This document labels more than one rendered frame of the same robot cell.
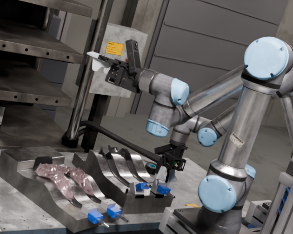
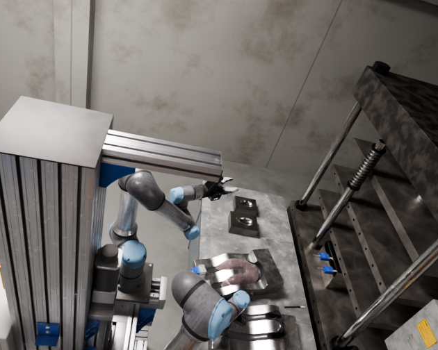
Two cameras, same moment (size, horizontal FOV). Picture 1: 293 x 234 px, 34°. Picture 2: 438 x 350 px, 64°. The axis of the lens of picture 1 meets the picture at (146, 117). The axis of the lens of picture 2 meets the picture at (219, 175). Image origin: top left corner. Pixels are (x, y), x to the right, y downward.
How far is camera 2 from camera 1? 2.61 m
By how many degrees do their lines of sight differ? 101
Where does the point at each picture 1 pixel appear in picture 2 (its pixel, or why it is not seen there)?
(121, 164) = (261, 326)
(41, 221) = (206, 255)
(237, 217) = not seen: hidden behind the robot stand
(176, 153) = not seen: hidden behind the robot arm
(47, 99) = (354, 298)
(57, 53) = (377, 271)
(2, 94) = (342, 264)
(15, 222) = (206, 243)
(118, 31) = not seen: outside the picture
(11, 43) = (362, 236)
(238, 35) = not seen: outside the picture
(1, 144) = (315, 285)
